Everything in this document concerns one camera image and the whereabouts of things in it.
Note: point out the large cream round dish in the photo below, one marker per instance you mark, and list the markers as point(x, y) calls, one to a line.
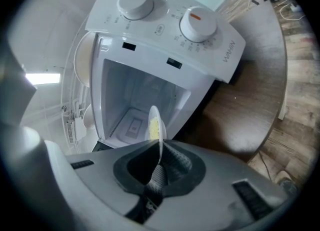
point(83, 60)

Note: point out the white table leg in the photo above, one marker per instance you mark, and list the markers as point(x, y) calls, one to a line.
point(282, 110)

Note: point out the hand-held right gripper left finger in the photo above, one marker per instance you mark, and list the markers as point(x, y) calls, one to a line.
point(100, 182)

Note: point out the small cream round dish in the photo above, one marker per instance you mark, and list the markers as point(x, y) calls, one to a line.
point(88, 117)

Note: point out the rectangular ceiling light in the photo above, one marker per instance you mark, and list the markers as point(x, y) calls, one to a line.
point(42, 78)

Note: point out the white knob with orange mark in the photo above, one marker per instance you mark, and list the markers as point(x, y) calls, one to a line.
point(136, 3)
point(197, 23)

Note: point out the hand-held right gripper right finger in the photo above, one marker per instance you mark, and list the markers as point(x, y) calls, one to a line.
point(212, 200)

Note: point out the white power strip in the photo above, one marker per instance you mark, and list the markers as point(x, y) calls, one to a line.
point(294, 7)

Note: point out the white plate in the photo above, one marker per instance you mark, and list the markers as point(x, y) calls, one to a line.
point(162, 135)

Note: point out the white air conditioner unit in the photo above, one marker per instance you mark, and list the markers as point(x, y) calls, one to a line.
point(77, 130)

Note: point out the yellow food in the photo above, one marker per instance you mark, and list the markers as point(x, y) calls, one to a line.
point(154, 128)

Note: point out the white microwave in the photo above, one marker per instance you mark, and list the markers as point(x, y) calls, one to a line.
point(150, 57)

